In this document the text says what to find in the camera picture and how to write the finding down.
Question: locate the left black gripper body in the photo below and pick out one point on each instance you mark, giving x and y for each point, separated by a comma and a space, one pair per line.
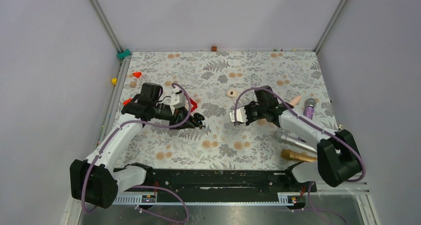
174, 117

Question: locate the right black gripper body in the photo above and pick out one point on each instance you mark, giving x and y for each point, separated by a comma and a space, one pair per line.
254, 112

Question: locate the black earbud charging case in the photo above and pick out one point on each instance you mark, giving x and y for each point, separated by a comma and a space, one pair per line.
198, 120

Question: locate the beige earbud charging case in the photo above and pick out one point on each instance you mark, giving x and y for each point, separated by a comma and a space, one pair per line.
231, 93

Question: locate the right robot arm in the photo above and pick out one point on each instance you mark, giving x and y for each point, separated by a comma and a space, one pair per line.
338, 158

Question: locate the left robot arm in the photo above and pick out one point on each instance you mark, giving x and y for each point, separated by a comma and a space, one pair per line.
94, 180

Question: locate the red plastic basket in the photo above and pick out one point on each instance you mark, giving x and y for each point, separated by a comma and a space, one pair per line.
193, 106

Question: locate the silver microphone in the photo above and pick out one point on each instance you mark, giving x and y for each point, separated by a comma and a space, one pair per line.
285, 138

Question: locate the pink toy microphone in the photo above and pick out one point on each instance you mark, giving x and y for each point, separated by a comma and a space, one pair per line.
295, 101

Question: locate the purple glitter microphone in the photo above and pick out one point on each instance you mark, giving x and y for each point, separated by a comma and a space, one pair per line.
309, 108

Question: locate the gold microphone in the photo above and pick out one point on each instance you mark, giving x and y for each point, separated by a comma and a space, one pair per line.
291, 155

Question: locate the floral patterned mat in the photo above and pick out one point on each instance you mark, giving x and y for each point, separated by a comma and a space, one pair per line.
207, 76

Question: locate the orange block lower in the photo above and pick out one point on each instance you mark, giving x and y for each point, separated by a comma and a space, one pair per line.
127, 101

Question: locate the orange triangle block upper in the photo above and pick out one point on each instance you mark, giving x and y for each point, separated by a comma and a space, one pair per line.
137, 74

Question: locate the yellow cube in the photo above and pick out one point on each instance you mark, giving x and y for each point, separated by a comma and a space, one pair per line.
114, 81

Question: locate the teal block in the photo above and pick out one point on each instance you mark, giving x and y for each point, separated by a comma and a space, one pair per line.
123, 54

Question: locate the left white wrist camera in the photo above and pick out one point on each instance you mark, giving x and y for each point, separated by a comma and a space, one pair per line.
177, 99

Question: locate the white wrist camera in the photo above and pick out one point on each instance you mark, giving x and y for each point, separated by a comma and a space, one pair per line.
177, 99
238, 116

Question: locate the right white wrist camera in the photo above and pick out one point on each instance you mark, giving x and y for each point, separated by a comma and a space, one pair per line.
238, 116

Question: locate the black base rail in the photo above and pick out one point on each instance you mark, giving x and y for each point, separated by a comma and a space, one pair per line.
205, 186

